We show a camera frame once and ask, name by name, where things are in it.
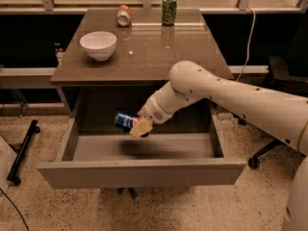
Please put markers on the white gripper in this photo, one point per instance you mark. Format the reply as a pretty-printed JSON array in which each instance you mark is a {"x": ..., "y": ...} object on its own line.
[{"x": 151, "y": 110}]

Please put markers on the blue pepsi can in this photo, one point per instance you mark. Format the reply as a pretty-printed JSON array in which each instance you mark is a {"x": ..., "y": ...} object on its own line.
[{"x": 125, "y": 121}]

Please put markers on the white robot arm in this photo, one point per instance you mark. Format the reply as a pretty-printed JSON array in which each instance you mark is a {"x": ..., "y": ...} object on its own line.
[{"x": 282, "y": 115}]

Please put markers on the open grey top drawer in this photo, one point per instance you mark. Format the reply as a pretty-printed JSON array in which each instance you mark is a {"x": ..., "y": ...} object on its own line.
[{"x": 188, "y": 150}]

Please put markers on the grey cabinet with glossy top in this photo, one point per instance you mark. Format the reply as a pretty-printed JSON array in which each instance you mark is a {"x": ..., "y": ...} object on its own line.
[{"x": 144, "y": 53}]

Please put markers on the orange white soda can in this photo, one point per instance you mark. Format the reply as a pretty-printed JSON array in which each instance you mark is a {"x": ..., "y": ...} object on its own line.
[{"x": 124, "y": 16}]

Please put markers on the green soda can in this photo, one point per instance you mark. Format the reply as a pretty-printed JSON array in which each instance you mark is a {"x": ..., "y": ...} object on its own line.
[{"x": 169, "y": 12}]

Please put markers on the white ceramic bowl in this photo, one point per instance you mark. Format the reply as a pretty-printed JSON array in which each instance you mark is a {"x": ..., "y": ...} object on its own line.
[{"x": 99, "y": 45}]

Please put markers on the black wheeled stand leg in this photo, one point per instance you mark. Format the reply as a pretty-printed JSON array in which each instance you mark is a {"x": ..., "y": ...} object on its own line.
[{"x": 20, "y": 152}]

